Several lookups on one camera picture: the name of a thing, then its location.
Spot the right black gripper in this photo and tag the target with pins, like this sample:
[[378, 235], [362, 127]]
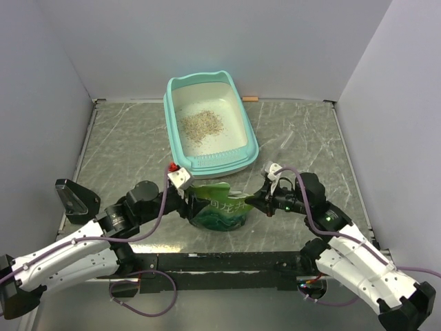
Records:
[[264, 200]]

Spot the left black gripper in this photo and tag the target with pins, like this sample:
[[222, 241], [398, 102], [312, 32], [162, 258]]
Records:
[[190, 209]]

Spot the green litter bag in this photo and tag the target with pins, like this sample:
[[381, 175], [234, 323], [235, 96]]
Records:
[[226, 210]]

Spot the clear plastic scoop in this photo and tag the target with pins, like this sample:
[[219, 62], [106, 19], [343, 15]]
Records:
[[275, 148]]

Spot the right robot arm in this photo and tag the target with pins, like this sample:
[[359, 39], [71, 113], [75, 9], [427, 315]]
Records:
[[343, 253]]

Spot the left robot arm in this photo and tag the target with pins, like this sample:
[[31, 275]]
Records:
[[99, 248]]

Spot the teal litter box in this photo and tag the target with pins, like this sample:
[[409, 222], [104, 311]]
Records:
[[232, 150]]

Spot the scattered litter granules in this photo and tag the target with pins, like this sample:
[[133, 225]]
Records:
[[199, 126]]

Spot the small orange block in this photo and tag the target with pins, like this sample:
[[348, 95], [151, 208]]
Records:
[[250, 99]]

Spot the black triangular stand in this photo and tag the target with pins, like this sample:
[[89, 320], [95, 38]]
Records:
[[81, 204]]

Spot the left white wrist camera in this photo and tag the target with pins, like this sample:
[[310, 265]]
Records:
[[180, 177]]

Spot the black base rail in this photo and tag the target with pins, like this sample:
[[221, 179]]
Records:
[[226, 270]]

